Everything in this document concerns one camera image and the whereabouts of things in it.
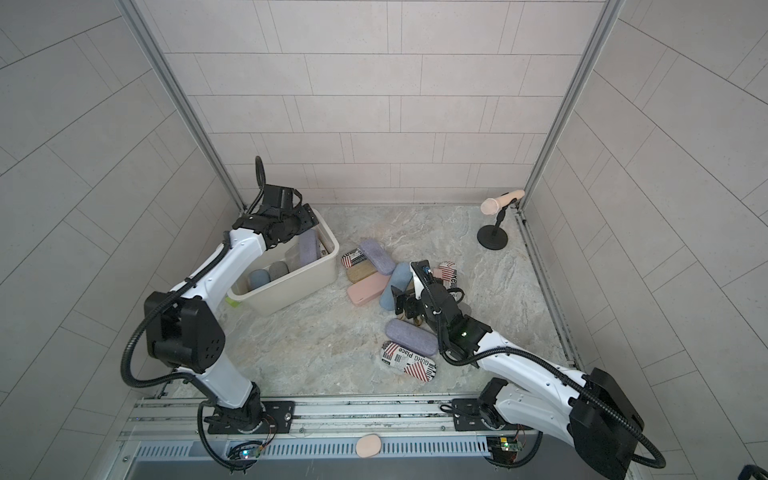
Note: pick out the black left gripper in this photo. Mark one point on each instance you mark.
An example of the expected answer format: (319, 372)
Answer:
(307, 218)

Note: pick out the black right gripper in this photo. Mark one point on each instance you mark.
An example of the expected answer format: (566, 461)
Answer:
(411, 301)

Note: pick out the grey rectangular fabric case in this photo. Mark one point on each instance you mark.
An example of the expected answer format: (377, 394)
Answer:
(292, 259)

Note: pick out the lilac case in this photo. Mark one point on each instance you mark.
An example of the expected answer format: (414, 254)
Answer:
(309, 250)

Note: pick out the light blue case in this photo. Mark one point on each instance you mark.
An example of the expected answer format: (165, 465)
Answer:
(400, 278)

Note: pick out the dark grey oval case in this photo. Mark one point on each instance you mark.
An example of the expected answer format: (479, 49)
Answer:
(278, 270)

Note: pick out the blue oval case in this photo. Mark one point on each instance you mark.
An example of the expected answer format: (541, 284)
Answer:
(258, 278)

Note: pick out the purple case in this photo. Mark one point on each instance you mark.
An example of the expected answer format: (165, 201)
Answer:
(378, 256)
(412, 337)

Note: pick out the pink case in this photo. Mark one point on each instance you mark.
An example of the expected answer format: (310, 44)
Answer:
(367, 289)

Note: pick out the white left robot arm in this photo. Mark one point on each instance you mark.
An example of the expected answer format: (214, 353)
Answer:
(180, 327)

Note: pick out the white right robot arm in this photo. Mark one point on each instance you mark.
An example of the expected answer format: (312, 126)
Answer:
(588, 411)

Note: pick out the cream plastic storage box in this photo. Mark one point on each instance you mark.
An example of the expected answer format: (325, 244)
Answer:
(296, 285)

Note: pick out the flag print case right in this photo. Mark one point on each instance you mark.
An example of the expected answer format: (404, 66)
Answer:
(447, 273)

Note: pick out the flag print case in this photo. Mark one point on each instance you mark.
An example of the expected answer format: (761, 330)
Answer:
(447, 273)
(352, 258)

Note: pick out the flag newspaper case front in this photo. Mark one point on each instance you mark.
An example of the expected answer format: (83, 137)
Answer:
(408, 362)

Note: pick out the tan case upper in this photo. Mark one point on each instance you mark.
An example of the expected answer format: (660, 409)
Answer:
(360, 271)

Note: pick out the flag print case upper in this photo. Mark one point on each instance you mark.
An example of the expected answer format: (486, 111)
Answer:
(352, 258)

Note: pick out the pink microphone on black stand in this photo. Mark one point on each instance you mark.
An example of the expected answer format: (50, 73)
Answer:
(494, 237)

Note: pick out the right circuit board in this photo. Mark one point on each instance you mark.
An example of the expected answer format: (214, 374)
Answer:
(504, 450)

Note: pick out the circuit board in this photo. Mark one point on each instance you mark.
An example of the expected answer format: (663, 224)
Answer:
(246, 452)
(504, 450)

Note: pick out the left circuit board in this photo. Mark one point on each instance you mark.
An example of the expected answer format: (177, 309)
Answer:
(246, 452)

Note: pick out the pink oval pad on rail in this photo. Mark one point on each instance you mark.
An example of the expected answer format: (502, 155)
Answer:
(368, 446)

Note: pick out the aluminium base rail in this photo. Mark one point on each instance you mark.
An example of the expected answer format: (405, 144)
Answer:
(316, 417)

